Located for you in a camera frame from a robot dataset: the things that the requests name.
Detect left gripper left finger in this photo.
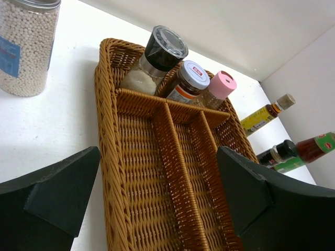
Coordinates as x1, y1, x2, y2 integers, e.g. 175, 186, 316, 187
1, 146, 101, 250

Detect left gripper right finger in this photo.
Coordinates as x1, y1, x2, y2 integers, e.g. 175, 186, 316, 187
217, 146, 334, 250

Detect pink-cap spice shaker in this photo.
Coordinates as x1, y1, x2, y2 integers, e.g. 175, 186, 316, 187
193, 71, 237, 110

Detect white-lid sauce jar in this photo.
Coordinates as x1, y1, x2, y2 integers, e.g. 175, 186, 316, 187
162, 60, 210, 104

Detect black-top salt grinder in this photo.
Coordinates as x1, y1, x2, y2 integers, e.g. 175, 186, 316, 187
119, 25, 188, 95

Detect black-cap pepper jar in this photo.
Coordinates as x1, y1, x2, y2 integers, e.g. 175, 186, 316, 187
256, 140, 298, 168

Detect green-label chili sauce bottle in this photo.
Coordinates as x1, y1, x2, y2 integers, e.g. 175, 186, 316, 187
272, 131, 334, 173

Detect yellow-label oil bottle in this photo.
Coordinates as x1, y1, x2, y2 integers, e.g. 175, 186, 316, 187
240, 94, 295, 136

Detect brown wicker divided basket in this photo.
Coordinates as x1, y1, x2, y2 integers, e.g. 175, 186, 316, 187
94, 38, 256, 250

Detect silver-lid jar white beads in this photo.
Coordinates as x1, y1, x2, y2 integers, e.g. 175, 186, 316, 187
1, 1, 61, 97

